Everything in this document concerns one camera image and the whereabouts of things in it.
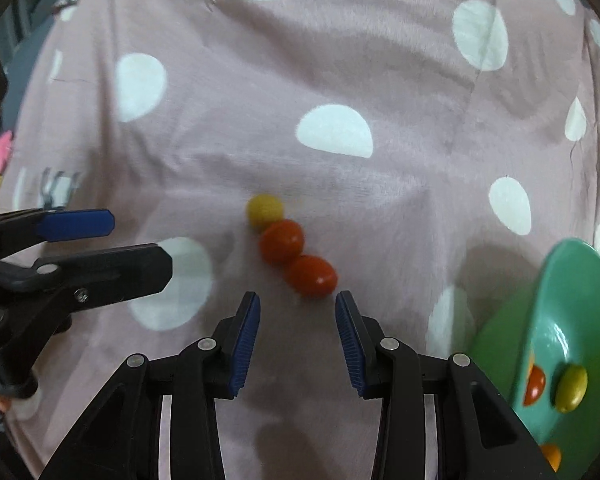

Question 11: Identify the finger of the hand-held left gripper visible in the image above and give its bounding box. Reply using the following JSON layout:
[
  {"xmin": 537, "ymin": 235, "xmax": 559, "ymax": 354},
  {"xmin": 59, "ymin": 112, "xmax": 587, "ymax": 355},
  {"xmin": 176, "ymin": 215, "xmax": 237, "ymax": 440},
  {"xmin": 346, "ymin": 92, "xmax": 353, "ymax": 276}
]
[
  {"xmin": 0, "ymin": 208, "xmax": 116, "ymax": 261},
  {"xmin": 10, "ymin": 243, "xmax": 174, "ymax": 314}
]

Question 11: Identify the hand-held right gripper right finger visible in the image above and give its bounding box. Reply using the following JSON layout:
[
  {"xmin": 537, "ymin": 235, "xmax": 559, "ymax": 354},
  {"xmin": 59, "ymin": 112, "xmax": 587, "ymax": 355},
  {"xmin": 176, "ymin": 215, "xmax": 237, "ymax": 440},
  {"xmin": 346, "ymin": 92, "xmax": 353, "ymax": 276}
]
[{"xmin": 335, "ymin": 290, "xmax": 561, "ymax": 480}]

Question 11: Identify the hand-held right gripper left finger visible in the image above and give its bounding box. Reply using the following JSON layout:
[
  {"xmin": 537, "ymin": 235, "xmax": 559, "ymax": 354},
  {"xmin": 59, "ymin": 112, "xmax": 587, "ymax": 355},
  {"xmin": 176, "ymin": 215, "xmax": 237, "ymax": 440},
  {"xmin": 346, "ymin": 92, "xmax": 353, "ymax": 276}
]
[{"xmin": 39, "ymin": 291, "xmax": 262, "ymax": 480}]

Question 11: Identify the red cherry tomato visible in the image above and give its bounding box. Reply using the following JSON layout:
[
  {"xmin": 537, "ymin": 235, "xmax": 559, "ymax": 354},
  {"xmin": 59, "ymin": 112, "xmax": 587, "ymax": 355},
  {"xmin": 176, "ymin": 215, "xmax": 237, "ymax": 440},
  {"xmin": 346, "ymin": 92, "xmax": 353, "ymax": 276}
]
[
  {"xmin": 258, "ymin": 219, "xmax": 305, "ymax": 266},
  {"xmin": 285, "ymin": 255, "xmax": 339, "ymax": 298},
  {"xmin": 523, "ymin": 364, "xmax": 547, "ymax": 407}
]

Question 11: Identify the small yellow round fruit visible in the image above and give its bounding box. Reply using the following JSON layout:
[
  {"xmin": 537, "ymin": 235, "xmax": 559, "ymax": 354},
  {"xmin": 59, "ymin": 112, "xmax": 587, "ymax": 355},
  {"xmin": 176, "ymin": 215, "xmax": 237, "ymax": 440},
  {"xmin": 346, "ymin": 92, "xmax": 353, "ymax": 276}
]
[{"xmin": 246, "ymin": 194, "xmax": 285, "ymax": 231}]

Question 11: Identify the large green mango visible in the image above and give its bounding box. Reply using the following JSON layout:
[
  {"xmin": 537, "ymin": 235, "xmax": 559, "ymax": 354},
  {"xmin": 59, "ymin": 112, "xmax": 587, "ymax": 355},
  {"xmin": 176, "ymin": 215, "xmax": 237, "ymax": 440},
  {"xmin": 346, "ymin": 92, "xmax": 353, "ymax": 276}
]
[{"xmin": 554, "ymin": 364, "xmax": 589, "ymax": 414}]

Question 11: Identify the large orange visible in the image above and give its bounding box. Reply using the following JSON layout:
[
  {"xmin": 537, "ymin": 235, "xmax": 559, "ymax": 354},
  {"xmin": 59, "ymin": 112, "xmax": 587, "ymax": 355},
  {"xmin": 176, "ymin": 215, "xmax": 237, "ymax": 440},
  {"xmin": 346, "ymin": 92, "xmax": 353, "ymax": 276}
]
[{"xmin": 539, "ymin": 443, "xmax": 563, "ymax": 473}]

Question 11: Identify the green plastic bowl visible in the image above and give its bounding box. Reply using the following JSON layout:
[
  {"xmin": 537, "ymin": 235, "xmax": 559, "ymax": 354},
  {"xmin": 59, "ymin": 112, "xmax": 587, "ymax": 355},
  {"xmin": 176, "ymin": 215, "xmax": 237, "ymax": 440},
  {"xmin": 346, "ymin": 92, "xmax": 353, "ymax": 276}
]
[{"xmin": 467, "ymin": 238, "xmax": 600, "ymax": 480}]

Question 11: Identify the pink plush toy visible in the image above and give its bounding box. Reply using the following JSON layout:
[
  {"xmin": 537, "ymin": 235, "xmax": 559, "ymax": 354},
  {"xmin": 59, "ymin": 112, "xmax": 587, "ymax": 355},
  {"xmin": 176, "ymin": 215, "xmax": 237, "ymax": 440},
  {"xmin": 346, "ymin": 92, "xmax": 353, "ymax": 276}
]
[{"xmin": 0, "ymin": 130, "xmax": 15, "ymax": 173}]

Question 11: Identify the pink polka dot blanket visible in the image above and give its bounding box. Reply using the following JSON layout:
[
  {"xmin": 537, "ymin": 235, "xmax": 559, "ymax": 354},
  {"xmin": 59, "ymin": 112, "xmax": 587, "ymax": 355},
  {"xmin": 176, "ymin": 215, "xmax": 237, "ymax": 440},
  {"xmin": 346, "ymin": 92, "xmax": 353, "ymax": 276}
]
[{"xmin": 0, "ymin": 0, "xmax": 600, "ymax": 480}]

